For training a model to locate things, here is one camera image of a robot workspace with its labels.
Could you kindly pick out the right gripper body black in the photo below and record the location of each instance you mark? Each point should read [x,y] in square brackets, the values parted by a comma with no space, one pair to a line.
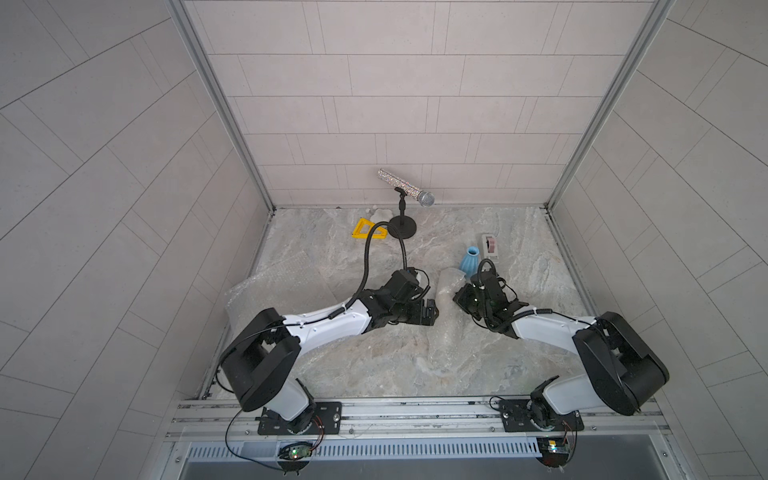
[469,301]

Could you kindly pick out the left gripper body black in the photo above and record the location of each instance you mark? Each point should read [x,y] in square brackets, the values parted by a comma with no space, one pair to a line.
[410,312]

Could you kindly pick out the white ribbed vase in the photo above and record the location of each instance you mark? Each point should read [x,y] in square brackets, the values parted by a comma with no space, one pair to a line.
[448,330]

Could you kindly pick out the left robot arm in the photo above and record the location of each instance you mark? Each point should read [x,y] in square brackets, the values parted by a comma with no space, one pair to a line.
[259,361]

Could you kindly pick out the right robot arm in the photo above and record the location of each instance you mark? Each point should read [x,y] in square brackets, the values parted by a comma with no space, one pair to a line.
[621,371]

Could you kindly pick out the blue ribbed vase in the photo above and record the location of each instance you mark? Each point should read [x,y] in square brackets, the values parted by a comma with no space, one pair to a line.
[470,262]

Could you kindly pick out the black microphone stand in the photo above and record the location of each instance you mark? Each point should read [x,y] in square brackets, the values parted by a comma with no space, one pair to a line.
[401,226]

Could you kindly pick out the yellow triangle ruler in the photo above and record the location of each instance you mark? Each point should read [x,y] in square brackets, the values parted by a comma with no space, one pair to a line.
[363,228]

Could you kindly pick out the white crumpled object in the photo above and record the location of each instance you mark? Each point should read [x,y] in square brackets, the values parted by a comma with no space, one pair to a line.
[376,215]

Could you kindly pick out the glitter microphone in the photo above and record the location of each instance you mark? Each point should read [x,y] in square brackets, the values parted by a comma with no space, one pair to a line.
[424,197]

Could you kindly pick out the right circuit board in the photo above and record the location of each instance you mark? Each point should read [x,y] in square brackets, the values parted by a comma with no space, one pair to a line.
[555,452]

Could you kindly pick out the circuit board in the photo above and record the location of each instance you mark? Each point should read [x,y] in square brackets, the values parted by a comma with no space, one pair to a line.
[555,452]
[296,451]

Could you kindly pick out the left circuit board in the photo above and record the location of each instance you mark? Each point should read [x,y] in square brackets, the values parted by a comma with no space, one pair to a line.
[296,451]

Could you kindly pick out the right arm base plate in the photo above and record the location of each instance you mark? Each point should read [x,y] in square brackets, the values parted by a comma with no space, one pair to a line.
[527,415]

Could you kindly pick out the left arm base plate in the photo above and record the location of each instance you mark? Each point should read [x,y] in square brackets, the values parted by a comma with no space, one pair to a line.
[319,417]

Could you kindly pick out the aluminium mounting rail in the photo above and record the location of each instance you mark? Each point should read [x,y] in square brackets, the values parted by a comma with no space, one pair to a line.
[416,417]

